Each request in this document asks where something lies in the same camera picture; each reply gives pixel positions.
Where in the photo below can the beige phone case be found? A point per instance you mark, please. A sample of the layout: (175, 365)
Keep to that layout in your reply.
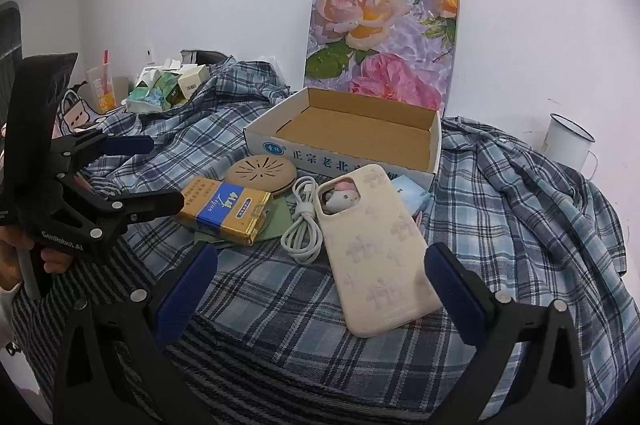
(380, 255)

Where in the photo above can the blue plaid cloth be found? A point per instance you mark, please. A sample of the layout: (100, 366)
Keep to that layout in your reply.
(500, 230)

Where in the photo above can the plastic cup with straw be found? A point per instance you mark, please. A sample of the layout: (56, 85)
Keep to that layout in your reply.
(101, 85)

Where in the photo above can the light blue tissue packet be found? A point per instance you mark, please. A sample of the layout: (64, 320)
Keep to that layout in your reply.
(410, 197)

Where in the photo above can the floral poster board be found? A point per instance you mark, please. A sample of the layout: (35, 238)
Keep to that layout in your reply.
(380, 30)

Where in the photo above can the gold and blue pack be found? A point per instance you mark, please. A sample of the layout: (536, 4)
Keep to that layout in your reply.
(225, 210)

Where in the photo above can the round beige perforated case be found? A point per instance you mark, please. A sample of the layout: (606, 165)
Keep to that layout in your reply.
(260, 172)

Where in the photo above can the dark striped cloth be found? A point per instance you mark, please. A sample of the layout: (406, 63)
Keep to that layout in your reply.
(225, 365)

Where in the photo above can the white enamel mug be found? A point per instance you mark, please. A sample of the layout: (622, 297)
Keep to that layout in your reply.
(567, 145)

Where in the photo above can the black bag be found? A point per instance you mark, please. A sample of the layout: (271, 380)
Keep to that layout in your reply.
(202, 56)

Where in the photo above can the person's left hand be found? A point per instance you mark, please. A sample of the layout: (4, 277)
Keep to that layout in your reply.
(55, 261)

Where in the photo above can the green patterned packet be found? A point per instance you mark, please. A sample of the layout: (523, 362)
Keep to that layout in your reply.
(147, 97)

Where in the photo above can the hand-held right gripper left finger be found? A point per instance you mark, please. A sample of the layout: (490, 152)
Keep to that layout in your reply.
(187, 287)

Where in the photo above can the white cardboard box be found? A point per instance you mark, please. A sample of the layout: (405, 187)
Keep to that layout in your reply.
(350, 125)

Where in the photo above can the cartoon printed bag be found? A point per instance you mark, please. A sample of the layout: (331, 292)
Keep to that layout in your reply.
(75, 112)

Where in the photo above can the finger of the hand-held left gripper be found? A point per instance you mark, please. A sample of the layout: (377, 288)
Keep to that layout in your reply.
(130, 144)
(150, 205)

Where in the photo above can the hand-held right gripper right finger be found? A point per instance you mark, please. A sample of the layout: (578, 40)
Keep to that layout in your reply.
(450, 290)

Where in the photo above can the small white box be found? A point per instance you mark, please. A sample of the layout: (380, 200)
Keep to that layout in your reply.
(192, 80)

